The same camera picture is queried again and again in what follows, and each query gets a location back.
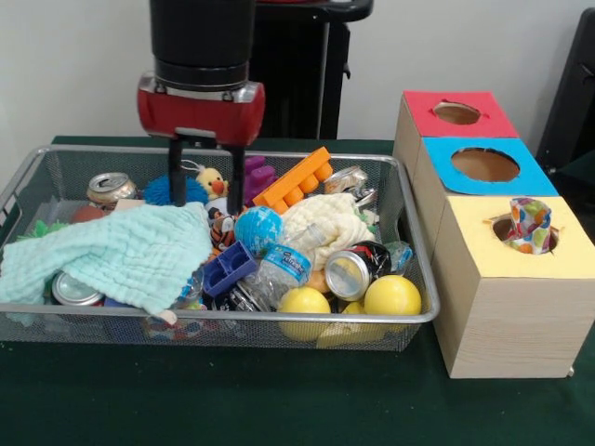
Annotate black soda can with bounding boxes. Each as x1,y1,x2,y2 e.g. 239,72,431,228
324,240,393,302

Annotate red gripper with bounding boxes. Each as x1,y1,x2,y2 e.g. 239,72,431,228
137,83,266,215

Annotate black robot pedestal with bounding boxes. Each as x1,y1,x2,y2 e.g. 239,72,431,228
248,0,376,139

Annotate orange building block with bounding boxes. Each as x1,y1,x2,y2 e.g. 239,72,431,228
252,146,335,216

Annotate black upright panel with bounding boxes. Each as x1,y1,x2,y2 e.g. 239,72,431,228
536,7,595,162

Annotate yellow ball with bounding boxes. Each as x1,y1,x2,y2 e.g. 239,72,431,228
364,275,423,334
277,286,333,343

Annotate mint green cloth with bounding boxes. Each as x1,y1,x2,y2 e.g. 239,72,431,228
0,202,213,317

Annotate dark green side-table cloth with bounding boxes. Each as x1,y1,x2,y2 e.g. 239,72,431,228
550,148,595,196

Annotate yellow duck plush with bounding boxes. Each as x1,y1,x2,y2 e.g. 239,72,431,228
180,160,231,201

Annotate silver mesh bin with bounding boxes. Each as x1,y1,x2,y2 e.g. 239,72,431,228
0,144,441,352

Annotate blue spiky ball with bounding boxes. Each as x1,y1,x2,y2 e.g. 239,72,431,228
143,175,208,208

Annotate dark green table cloth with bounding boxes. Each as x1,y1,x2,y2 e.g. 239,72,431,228
0,134,595,446

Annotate polka dot cloth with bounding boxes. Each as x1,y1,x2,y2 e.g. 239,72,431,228
504,197,553,256

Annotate cream cloth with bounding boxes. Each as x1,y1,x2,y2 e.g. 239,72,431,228
281,192,377,271

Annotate gold soda can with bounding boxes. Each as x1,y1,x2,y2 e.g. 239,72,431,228
86,172,139,211

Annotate wooden three-hole box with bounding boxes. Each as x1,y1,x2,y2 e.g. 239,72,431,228
392,90,595,378

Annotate blue globe ball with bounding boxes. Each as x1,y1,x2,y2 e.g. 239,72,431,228
234,206,285,256

